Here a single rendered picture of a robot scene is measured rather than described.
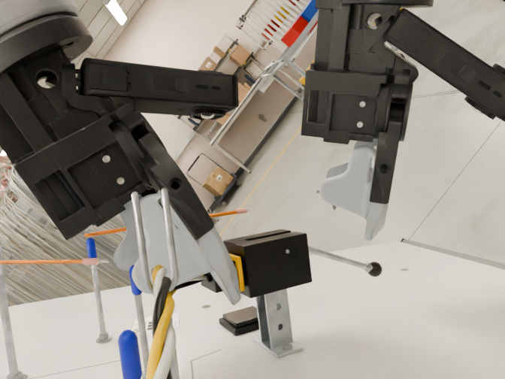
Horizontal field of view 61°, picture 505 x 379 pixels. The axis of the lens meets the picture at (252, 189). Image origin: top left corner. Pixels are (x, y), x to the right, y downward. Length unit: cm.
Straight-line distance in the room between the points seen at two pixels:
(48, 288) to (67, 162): 79
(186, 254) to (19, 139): 13
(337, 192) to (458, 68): 13
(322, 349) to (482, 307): 16
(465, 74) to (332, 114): 10
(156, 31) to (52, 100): 830
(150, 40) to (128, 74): 826
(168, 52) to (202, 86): 819
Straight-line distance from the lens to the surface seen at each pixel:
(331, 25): 38
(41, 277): 105
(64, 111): 30
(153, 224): 28
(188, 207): 27
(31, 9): 29
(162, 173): 27
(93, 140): 28
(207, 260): 28
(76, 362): 42
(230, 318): 42
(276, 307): 38
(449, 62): 35
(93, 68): 31
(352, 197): 38
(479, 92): 36
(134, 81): 31
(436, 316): 42
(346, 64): 36
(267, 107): 851
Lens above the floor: 124
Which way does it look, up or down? 11 degrees down
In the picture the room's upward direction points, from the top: 53 degrees counter-clockwise
